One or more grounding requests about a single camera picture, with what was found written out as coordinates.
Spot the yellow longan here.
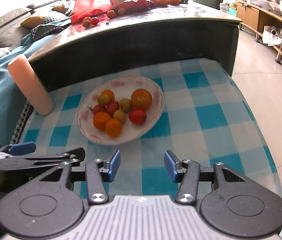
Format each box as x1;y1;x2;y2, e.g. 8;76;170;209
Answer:
113;109;126;124

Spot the houndstooth fabric trim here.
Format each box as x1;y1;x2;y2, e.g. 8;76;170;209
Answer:
10;100;34;145

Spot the wooden shelf unit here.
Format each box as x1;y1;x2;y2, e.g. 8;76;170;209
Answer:
236;1;282;63

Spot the teal blanket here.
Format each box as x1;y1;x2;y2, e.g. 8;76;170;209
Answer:
0;34;56;145

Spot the red tomato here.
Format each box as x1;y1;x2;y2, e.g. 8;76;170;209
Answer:
106;101;120;116
89;105;107;115
129;109;147;126

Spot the grey sofa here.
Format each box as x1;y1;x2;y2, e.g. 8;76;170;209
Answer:
0;0;62;58

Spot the small orange back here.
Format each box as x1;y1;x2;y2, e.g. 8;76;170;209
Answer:
101;89;116;101

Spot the white floral plate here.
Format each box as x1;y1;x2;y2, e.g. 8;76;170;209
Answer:
77;76;165;145

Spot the red plastic bag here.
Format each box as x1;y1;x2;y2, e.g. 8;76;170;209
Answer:
71;0;153;25

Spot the dark coffee table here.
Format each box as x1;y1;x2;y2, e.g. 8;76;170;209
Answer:
29;3;241;91

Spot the right brown longan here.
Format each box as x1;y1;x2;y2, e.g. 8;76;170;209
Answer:
119;99;133;114

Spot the upper brown longan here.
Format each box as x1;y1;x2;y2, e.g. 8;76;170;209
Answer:
97;94;111;106

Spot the brown longan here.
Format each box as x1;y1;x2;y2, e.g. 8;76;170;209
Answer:
119;99;133;114
97;94;111;106

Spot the large red orange fruit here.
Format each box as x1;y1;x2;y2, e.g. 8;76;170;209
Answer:
131;89;152;111

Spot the pink ribbed cylinder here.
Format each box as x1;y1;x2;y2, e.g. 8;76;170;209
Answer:
7;54;53;115

